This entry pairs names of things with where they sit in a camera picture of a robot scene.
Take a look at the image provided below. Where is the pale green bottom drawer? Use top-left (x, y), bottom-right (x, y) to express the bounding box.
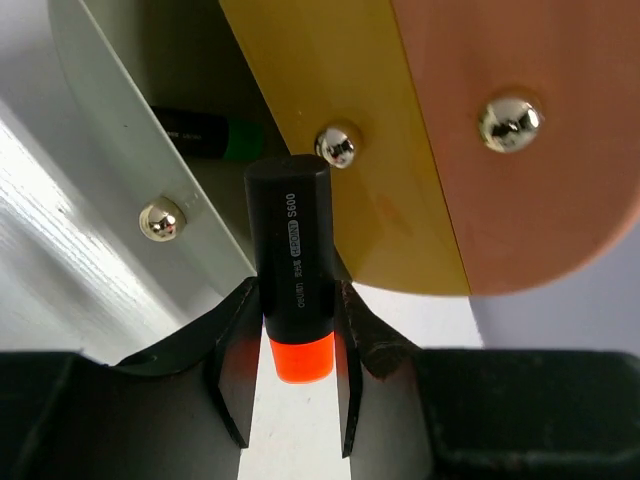
top-left (48, 1), bottom-right (287, 314)

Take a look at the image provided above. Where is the orange top drawer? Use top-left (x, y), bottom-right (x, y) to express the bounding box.
top-left (394, 1), bottom-right (639, 295)

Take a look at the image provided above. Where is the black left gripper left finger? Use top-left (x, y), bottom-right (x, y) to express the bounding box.
top-left (1, 277), bottom-right (261, 479)

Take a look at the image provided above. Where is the orange cap black highlighter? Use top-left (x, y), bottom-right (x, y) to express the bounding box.
top-left (244, 154), bottom-right (335, 384)

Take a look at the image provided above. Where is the green cap black highlighter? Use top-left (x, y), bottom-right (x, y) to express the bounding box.
top-left (151, 106), bottom-right (264, 161)

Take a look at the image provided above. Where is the yellow drawer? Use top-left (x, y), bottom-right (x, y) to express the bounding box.
top-left (222, 1), bottom-right (470, 296)

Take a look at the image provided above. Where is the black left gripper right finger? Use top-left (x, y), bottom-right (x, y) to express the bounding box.
top-left (334, 281), bottom-right (639, 479)

